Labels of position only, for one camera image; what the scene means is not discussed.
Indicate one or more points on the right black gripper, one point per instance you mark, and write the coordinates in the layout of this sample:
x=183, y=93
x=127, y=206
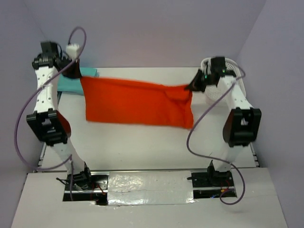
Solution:
x=195, y=85

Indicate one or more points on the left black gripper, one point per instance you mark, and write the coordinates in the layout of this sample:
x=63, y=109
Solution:
x=75, y=73

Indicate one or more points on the light turquoise t-shirt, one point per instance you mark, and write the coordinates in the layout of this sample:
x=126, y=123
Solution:
x=67, y=85

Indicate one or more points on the orange t-shirt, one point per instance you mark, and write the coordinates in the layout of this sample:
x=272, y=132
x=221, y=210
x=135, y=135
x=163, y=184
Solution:
x=111, y=100

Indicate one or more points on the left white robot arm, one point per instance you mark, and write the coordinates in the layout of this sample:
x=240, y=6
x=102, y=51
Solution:
x=46, y=122

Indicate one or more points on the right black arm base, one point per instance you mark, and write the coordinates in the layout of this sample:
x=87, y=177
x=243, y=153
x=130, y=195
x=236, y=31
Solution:
x=206, y=185

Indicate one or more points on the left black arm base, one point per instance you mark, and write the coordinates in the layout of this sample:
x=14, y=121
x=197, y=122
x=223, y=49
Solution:
x=95, y=191

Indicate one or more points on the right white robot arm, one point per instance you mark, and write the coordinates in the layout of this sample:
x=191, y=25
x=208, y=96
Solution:
x=242, y=124

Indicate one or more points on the white plastic basket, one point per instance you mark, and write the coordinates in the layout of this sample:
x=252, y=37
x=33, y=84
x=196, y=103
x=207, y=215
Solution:
x=212, y=92

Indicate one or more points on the silver foil tape sheet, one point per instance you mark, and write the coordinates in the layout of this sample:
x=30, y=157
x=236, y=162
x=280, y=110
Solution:
x=149, y=188

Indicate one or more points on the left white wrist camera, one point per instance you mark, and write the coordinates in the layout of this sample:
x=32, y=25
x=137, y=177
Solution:
x=73, y=50

